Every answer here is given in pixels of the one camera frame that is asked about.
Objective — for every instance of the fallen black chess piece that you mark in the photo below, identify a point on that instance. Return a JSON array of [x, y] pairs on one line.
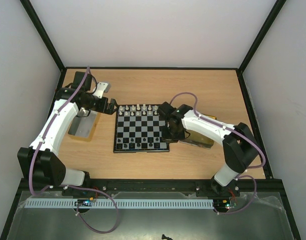
[[164, 237]]

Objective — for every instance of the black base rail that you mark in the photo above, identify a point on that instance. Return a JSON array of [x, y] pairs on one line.
[[202, 187]]

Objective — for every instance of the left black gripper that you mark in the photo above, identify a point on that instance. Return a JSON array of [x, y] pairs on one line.
[[109, 110]]

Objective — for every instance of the gold tin with black pieces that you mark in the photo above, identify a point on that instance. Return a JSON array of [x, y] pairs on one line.
[[196, 139]]

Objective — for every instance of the silver gold tin lid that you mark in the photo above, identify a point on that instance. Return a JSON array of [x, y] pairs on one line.
[[83, 125]]

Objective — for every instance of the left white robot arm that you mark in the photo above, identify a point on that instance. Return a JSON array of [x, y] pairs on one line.
[[40, 161]]

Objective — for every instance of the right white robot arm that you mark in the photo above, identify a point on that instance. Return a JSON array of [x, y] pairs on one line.
[[238, 142]]

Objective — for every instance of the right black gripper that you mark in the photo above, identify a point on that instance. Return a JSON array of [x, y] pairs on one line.
[[171, 134]]

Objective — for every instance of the black silver chess board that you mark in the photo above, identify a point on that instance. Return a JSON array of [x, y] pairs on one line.
[[139, 121]]

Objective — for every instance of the black aluminium frame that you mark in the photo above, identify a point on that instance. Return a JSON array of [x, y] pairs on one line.
[[156, 74]]

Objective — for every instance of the white slotted cable duct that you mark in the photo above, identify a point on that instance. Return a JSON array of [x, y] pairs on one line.
[[56, 203]]

